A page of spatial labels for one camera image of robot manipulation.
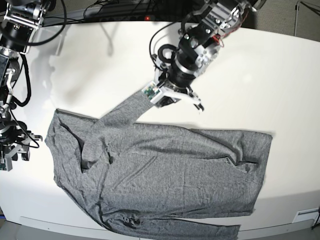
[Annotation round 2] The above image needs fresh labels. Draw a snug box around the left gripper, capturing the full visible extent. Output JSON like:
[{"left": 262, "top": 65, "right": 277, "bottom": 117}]
[{"left": 151, "top": 44, "right": 207, "bottom": 112}]

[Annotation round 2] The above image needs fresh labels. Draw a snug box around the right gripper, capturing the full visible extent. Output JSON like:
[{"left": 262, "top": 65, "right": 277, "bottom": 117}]
[{"left": 0, "top": 133, "right": 43, "bottom": 172}]

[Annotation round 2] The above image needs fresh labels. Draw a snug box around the grey long-sleeve T-shirt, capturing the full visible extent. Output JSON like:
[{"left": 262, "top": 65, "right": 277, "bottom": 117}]
[{"left": 45, "top": 91, "right": 273, "bottom": 240}]

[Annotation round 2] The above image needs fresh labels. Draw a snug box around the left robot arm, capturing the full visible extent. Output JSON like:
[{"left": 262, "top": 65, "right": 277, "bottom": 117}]
[{"left": 142, "top": 0, "right": 255, "bottom": 111}]

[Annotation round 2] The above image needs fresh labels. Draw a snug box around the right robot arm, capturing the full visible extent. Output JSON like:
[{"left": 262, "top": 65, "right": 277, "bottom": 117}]
[{"left": 0, "top": 0, "right": 56, "bottom": 171}]

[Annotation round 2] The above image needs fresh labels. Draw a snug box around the black power strip red light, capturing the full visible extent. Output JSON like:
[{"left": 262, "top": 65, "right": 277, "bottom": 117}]
[{"left": 84, "top": 14, "right": 182, "bottom": 23}]

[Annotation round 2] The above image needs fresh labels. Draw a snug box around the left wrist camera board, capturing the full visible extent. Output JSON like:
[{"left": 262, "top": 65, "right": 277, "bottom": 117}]
[{"left": 141, "top": 81, "right": 162, "bottom": 106}]

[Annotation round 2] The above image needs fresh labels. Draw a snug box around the white metal stand frame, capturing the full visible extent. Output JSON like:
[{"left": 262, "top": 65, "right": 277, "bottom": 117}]
[{"left": 292, "top": 0, "right": 320, "bottom": 38}]

